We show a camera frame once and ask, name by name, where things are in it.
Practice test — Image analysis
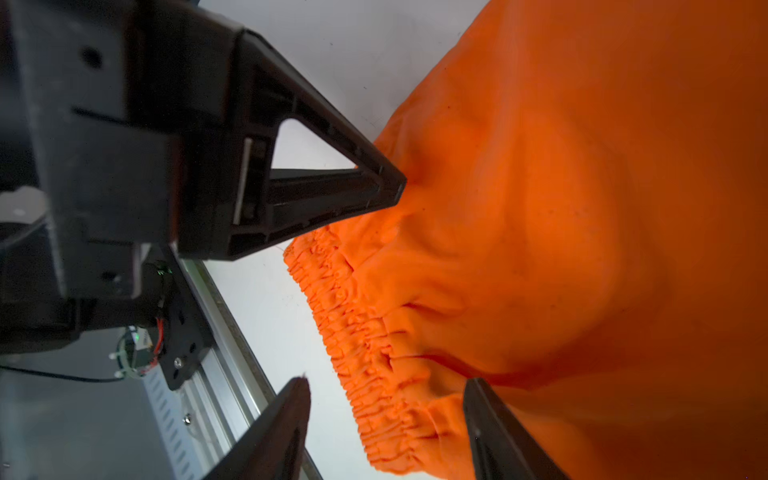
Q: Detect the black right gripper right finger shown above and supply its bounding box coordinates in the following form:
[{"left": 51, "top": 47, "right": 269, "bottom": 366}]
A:
[{"left": 463, "top": 378, "right": 568, "bottom": 480}]

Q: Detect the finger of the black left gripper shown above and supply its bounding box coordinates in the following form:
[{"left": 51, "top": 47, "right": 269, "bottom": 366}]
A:
[
  {"left": 227, "top": 168, "right": 399, "bottom": 260},
  {"left": 242, "top": 31, "right": 407, "bottom": 207}
]

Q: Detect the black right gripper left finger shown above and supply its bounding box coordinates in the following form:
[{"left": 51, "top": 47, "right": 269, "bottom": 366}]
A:
[{"left": 205, "top": 377, "right": 311, "bottom": 480}]

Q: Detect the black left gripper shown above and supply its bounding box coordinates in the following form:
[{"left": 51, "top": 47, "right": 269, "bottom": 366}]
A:
[{"left": 1, "top": 1, "right": 243, "bottom": 353}]

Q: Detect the orange cloth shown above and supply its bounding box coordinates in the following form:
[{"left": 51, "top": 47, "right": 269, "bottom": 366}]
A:
[{"left": 284, "top": 1, "right": 767, "bottom": 479}]

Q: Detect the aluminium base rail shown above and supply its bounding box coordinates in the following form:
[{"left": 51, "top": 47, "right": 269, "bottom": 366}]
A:
[{"left": 145, "top": 257, "right": 321, "bottom": 479}]

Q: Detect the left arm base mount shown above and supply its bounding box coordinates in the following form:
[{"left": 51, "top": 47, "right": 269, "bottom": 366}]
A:
[{"left": 139, "top": 245, "right": 214, "bottom": 391}]

